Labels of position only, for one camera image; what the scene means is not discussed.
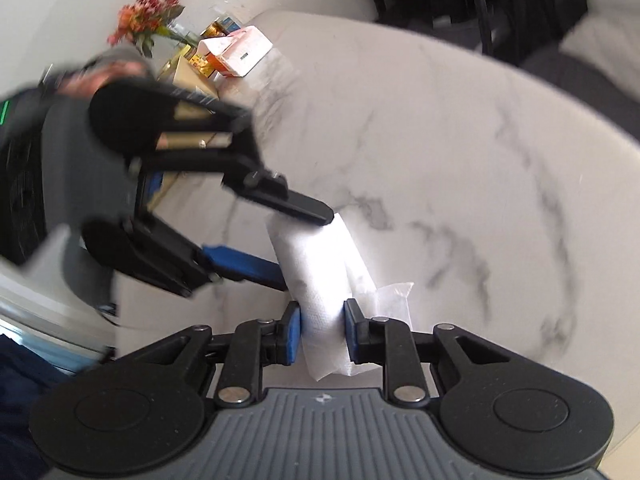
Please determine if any red orange flower bouquet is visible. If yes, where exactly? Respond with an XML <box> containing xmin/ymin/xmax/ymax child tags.
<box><xmin>107</xmin><ymin>0</ymin><xmax>201</xmax><ymax>59</ymax></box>

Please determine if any orange white tissue box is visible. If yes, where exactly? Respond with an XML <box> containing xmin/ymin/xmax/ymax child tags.
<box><xmin>196</xmin><ymin>25</ymin><xmax>274</xmax><ymax>79</ymax></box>

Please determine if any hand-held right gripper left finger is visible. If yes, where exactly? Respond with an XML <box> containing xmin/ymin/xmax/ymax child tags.
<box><xmin>117</xmin><ymin>301</ymin><xmax>303</xmax><ymax>407</ymax></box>

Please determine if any person's left hand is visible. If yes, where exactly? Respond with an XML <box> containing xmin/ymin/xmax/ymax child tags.
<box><xmin>57</xmin><ymin>57</ymin><xmax>152</xmax><ymax>104</ymax></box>

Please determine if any gold can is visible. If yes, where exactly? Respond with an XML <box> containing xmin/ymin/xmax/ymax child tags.
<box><xmin>202</xmin><ymin>16</ymin><xmax>243</xmax><ymax>40</ymax></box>

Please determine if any white paper napkin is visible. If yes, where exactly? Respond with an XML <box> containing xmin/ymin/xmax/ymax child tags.
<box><xmin>265</xmin><ymin>212</ymin><xmax>416</xmax><ymax>382</ymax></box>

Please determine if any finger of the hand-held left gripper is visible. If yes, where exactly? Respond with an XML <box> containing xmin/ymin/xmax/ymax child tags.
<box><xmin>127</xmin><ymin>217</ymin><xmax>292</xmax><ymax>300</ymax></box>
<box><xmin>129</xmin><ymin>86</ymin><xmax>336</xmax><ymax>227</ymax></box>

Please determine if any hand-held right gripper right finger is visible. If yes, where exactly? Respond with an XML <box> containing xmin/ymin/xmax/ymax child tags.
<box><xmin>343</xmin><ymin>298</ymin><xmax>512</xmax><ymax>407</ymax></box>

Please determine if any tan cardboard box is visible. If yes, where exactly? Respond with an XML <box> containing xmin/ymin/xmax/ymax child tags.
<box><xmin>150</xmin><ymin>55</ymin><xmax>233</xmax><ymax>211</ymax></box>

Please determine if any person's dark blue clothing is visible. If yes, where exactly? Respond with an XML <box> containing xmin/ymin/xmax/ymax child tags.
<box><xmin>0</xmin><ymin>335</ymin><xmax>101</xmax><ymax>480</ymax></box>

